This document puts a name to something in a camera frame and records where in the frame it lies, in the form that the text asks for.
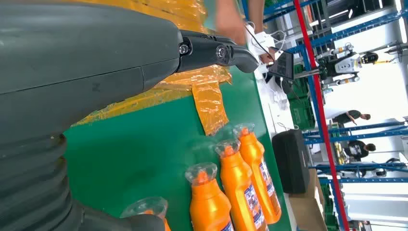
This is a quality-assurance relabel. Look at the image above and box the orange detergent bottle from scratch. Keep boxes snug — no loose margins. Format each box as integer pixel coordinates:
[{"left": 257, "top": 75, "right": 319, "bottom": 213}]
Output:
[
  {"left": 215, "top": 139, "right": 269, "bottom": 231},
  {"left": 185, "top": 162, "right": 235, "bottom": 231},
  {"left": 120, "top": 196, "right": 171, "bottom": 231},
  {"left": 233, "top": 123, "right": 282, "bottom": 225}
]

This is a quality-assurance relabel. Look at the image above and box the brown cardboard box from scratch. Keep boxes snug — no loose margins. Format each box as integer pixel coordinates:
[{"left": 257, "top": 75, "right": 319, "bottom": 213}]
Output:
[{"left": 288, "top": 169, "right": 329, "bottom": 231}]

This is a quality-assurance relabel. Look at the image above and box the green crate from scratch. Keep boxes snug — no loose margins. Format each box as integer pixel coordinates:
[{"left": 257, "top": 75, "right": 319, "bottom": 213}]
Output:
[{"left": 287, "top": 64, "right": 316, "bottom": 131}]

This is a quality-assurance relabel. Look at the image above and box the red pole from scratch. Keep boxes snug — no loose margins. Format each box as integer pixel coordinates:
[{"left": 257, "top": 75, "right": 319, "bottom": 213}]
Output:
[{"left": 293, "top": 0, "right": 351, "bottom": 231}]

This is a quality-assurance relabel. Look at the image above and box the yellow taped cardboard mat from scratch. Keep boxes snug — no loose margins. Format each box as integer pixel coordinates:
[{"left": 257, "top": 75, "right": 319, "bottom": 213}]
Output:
[{"left": 57, "top": 0, "right": 233, "bottom": 136}]

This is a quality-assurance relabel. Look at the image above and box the black zipped case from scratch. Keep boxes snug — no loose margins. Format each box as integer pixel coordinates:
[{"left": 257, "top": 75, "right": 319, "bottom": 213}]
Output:
[{"left": 271, "top": 129, "right": 310, "bottom": 194}]

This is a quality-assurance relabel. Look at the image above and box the white table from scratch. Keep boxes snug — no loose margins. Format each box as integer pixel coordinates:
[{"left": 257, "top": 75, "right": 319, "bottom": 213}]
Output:
[{"left": 245, "top": 22, "right": 306, "bottom": 231}]

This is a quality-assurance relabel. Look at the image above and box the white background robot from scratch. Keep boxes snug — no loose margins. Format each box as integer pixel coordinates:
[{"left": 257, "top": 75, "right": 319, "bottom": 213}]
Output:
[{"left": 317, "top": 43, "right": 380, "bottom": 88}]

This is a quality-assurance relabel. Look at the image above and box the person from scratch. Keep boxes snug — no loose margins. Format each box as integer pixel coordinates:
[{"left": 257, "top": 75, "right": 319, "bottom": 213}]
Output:
[
  {"left": 332, "top": 110, "right": 372, "bottom": 127},
  {"left": 214, "top": 0, "right": 277, "bottom": 65},
  {"left": 345, "top": 140, "right": 377, "bottom": 161}
]

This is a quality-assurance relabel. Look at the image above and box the black tablet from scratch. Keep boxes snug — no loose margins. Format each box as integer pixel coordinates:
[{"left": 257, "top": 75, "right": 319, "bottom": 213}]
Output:
[{"left": 268, "top": 51, "right": 294, "bottom": 80}]

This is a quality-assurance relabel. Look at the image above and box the white power strip with cables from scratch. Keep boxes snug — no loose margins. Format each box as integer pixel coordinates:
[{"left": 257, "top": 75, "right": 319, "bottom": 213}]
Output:
[{"left": 246, "top": 21, "right": 288, "bottom": 66}]

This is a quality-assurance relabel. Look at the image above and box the blue shelving rack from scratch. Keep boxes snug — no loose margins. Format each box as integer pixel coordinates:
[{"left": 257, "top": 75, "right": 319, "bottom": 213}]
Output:
[{"left": 241, "top": 0, "right": 408, "bottom": 231}]

